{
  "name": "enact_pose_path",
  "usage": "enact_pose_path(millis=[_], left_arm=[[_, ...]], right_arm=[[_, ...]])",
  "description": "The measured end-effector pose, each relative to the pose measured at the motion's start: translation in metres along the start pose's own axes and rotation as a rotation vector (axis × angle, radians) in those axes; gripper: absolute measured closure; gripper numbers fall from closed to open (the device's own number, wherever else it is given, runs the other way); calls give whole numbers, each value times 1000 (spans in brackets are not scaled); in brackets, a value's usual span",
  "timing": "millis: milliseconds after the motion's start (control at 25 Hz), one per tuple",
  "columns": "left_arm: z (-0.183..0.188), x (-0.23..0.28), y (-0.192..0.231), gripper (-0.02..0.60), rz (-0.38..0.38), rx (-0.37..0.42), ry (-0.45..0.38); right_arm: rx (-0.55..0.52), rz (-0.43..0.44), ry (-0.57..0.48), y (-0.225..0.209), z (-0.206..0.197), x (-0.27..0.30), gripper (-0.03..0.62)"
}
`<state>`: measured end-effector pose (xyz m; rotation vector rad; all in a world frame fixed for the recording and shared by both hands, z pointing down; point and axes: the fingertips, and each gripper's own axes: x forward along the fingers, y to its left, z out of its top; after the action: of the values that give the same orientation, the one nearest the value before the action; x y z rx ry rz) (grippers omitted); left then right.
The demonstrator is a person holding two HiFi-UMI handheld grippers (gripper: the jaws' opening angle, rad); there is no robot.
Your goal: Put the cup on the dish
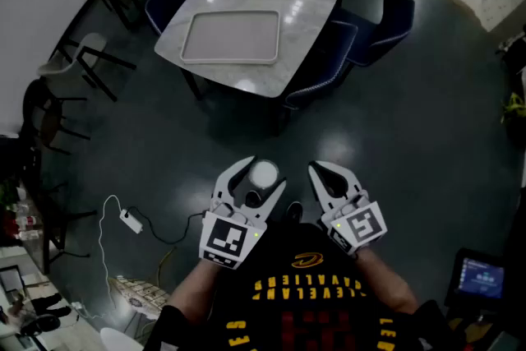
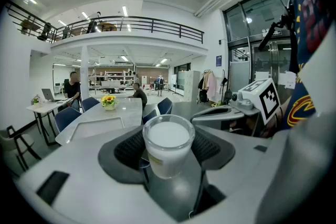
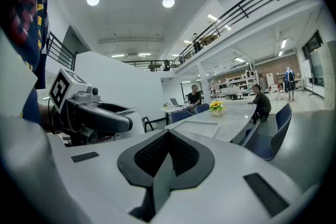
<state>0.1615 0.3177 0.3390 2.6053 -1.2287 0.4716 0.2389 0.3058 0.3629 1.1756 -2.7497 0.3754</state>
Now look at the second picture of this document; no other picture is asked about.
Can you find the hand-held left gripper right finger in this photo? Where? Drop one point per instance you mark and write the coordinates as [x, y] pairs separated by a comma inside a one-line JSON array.
[[249, 170]]

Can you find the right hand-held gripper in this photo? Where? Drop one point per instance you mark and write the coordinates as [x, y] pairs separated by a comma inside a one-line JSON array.
[[262, 94]]

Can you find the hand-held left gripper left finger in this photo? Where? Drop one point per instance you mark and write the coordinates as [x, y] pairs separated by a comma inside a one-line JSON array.
[[78, 165]]

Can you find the grey rectangular tray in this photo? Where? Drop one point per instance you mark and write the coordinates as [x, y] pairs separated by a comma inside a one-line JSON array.
[[97, 127]]

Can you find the white round ball object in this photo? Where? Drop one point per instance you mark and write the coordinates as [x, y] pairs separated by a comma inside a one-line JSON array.
[[168, 144]]

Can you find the person's right hand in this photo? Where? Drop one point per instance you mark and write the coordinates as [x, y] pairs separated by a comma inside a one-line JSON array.
[[273, 124]]

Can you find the neon yellow bag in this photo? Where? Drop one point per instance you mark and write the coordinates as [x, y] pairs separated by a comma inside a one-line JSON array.
[[216, 104]]

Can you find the clothes rack with garments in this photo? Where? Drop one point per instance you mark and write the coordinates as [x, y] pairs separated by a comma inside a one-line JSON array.
[[210, 84]]

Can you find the white locker cabinet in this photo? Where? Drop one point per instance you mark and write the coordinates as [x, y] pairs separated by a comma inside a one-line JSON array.
[[191, 86]]

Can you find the dark blue chair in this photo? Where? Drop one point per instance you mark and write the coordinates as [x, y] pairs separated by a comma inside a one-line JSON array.
[[149, 116], [65, 118], [165, 106], [89, 103]]

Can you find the white side table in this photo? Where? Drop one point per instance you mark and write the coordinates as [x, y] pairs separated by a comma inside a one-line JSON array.
[[44, 107]]

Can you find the potted sunflower bouquet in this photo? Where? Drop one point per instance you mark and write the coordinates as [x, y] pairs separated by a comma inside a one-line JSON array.
[[109, 102]]

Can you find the beige chair with black legs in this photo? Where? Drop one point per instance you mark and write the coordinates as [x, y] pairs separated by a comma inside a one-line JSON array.
[[10, 141]]

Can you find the potted pink flowers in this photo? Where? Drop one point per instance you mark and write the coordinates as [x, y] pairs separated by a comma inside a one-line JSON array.
[[36, 102]]

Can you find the grey laptop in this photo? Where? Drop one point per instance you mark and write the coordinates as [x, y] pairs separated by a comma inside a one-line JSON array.
[[48, 94]]

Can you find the black balcony railing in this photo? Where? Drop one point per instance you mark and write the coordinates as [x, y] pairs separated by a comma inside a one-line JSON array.
[[147, 18]]

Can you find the person's dark jersey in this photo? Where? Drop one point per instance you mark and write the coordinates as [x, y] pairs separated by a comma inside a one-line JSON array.
[[309, 34]]

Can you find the blue wall poster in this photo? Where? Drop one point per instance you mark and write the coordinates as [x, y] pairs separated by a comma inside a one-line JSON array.
[[219, 61]]

